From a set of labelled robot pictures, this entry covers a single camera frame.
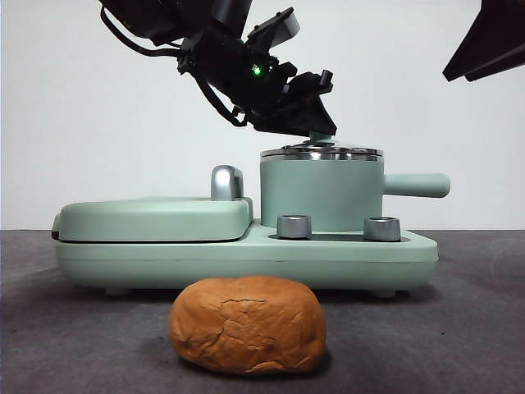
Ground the glass pot lid green knob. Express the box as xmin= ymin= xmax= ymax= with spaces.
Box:
xmin=260 ymin=130 xmax=385 ymax=161

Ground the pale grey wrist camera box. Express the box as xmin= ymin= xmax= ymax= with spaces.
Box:
xmin=245 ymin=7 xmax=302 ymax=48

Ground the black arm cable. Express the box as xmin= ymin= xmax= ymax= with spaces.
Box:
xmin=195 ymin=76 xmax=249 ymax=127
xmin=99 ymin=6 xmax=186 ymax=57

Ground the mint green handled pot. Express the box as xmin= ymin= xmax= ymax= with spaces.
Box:
xmin=259 ymin=152 xmax=452 ymax=233

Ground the mint green breakfast machine base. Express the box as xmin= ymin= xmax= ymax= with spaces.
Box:
xmin=54 ymin=219 xmax=439 ymax=297

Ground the green griddle cover silver handle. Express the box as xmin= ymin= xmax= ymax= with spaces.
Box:
xmin=51 ymin=165 xmax=255 ymax=244

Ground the silver control knob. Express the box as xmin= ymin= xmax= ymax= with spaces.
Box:
xmin=363 ymin=216 xmax=402 ymax=242
xmin=276 ymin=213 xmax=313 ymax=240

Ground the brown potato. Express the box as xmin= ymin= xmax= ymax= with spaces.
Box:
xmin=169 ymin=275 xmax=327 ymax=375

